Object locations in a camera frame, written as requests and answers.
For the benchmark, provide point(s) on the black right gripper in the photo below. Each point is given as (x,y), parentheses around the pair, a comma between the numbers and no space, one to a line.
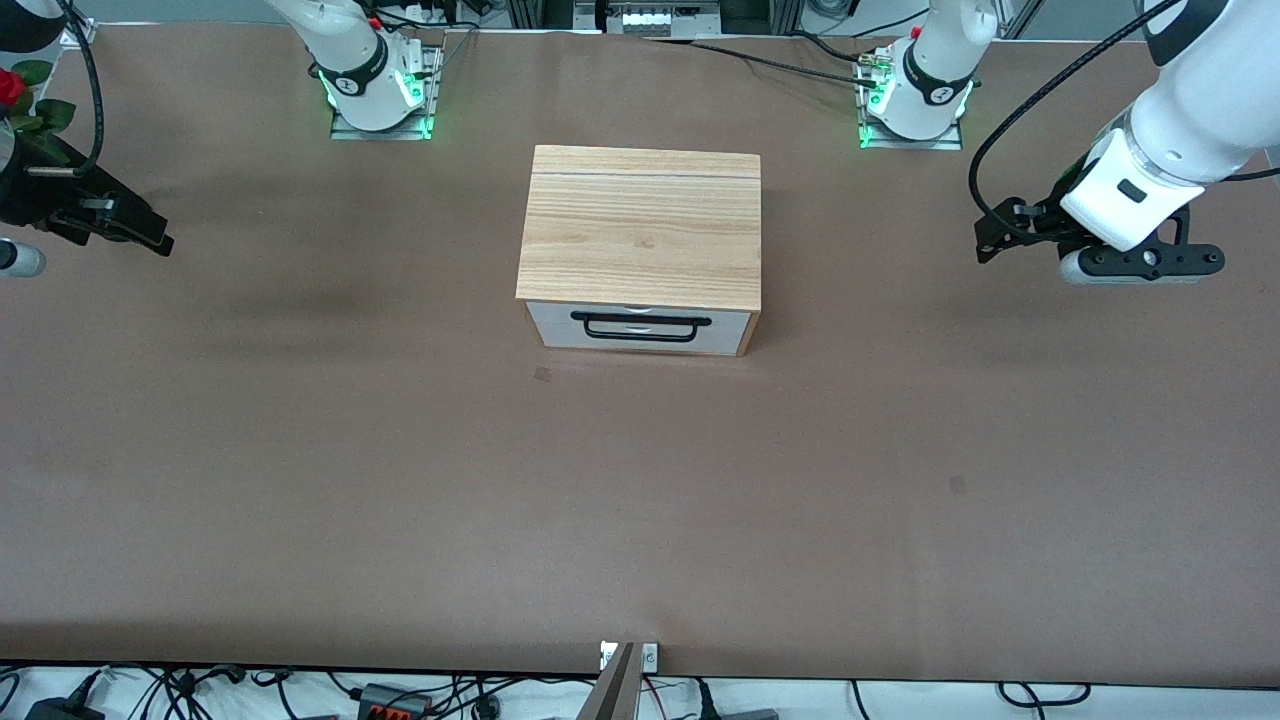
(32,197)

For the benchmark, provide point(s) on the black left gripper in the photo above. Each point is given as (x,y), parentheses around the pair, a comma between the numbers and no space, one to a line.
(1043,216)

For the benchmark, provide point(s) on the light wooden drawer cabinet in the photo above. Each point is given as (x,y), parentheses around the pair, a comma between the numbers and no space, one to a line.
(640,230)

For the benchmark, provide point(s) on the black cylindrical vase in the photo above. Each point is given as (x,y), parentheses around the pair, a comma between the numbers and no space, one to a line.
(118,192)

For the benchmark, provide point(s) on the red rose with leaves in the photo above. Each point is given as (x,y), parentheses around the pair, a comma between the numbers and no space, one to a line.
(25,100)

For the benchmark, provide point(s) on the silver connector strip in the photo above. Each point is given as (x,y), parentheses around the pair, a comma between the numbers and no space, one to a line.
(655,15)

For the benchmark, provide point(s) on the black power adapter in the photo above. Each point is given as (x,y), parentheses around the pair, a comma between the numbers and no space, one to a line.
(65,708)

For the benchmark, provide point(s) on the black box with red connectors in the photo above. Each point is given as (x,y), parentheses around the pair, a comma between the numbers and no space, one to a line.
(395,702)

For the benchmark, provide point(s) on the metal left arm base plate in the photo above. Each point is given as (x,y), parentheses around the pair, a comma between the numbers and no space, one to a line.
(910,144)

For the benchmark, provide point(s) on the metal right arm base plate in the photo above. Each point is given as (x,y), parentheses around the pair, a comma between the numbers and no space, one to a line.
(380,130)

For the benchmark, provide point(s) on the small metal bracket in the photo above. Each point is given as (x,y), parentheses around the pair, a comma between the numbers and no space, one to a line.
(650,657)

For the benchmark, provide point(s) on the wooden post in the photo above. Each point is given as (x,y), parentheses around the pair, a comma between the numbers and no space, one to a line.
(615,690)

